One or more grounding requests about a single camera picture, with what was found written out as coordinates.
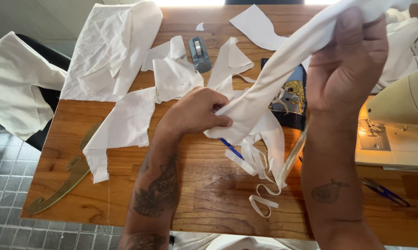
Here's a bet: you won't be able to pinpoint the white fabric scrap pieces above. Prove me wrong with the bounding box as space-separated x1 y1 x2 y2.
141 35 256 104

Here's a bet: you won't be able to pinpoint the clear french curve ruler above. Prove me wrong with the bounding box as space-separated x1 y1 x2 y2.
26 122 103 216

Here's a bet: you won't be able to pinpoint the long white fabric piece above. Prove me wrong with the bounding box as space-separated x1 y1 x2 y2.
204 0 412 146

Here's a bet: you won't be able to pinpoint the blue thread snips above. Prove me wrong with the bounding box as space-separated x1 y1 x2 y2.
362 178 411 208

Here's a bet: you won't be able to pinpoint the person's right hand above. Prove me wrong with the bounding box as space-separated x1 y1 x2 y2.
306 7 389 117

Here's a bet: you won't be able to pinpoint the white fabric strips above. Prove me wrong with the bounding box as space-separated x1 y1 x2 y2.
225 109 287 218

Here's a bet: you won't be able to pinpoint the crumpled white fabric heap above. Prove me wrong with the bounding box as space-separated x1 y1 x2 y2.
370 8 418 94

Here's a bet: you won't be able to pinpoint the person's white shirt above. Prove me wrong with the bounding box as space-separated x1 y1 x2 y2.
170 232 319 250

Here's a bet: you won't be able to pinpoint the clear straight ruler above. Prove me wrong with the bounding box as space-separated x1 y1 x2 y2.
280 124 309 189

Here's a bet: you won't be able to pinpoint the white fabric cut panel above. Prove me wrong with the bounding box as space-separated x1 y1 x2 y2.
83 86 157 184

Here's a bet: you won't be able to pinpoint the black chair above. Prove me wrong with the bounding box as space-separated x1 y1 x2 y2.
0 34 72 152

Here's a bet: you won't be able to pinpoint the grey tape dispenser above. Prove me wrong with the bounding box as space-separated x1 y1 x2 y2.
189 36 212 74

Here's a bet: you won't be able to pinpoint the white fabric on chair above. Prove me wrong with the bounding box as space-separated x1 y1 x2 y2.
0 31 67 141

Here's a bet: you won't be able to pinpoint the person's left hand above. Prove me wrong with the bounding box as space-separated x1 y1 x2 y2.
156 86 233 139

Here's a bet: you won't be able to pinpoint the cream sewing machine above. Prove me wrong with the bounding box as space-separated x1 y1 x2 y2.
355 63 418 173

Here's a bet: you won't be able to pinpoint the dark blue tiger print cloth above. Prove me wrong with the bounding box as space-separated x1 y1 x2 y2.
261 58 308 131

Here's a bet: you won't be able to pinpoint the large white fabric sheet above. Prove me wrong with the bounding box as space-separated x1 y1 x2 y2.
60 1 163 103

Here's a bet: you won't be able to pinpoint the blue pen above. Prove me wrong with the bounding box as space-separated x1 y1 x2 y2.
219 138 244 160

